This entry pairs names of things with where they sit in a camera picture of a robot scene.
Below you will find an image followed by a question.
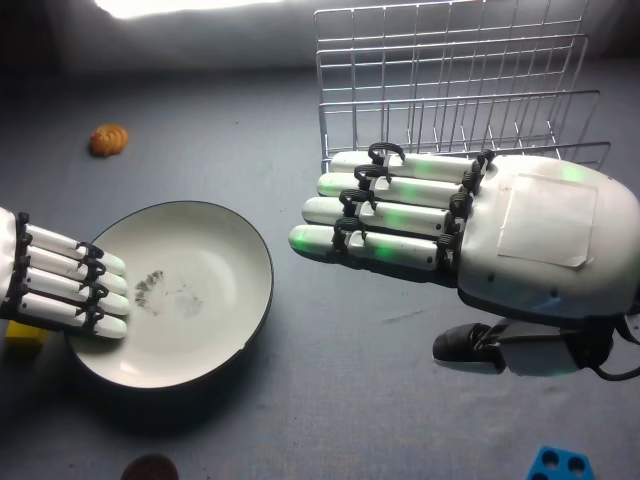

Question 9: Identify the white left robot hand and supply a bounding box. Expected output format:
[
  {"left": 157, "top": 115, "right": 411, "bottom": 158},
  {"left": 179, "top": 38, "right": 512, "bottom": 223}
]
[{"left": 0, "top": 207, "right": 131, "bottom": 341}]

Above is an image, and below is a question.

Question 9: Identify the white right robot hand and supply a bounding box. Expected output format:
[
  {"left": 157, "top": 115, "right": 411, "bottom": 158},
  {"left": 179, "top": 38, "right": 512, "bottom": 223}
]
[{"left": 287, "top": 142, "right": 640, "bottom": 376}]

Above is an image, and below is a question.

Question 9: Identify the yellow rectangular block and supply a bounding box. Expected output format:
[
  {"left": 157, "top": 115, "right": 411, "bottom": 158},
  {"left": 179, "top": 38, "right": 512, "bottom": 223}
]
[{"left": 4, "top": 319, "right": 49, "bottom": 351}]

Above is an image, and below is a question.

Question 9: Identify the orange swirl cookie toy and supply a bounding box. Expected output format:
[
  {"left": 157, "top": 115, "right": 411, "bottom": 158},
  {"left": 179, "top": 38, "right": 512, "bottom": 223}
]
[{"left": 89, "top": 124, "right": 130, "bottom": 159}]

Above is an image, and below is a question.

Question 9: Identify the blue pentagon block with holes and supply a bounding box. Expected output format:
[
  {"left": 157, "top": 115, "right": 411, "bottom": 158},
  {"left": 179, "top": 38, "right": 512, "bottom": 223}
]
[{"left": 524, "top": 443, "right": 599, "bottom": 480}]

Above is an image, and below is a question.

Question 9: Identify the brown round cookie toy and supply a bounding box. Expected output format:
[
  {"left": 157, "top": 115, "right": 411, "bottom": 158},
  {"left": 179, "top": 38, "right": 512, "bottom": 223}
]
[{"left": 122, "top": 452, "right": 180, "bottom": 480}]

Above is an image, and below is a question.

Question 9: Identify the grey table cloth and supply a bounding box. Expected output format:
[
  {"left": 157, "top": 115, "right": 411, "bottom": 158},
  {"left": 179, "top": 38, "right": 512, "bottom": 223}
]
[{"left": 0, "top": 64, "right": 640, "bottom": 480}]

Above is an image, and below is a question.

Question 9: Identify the wire dish rack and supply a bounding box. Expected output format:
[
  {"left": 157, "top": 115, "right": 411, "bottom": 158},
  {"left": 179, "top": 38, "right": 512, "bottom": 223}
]
[{"left": 313, "top": 0, "right": 612, "bottom": 174}]

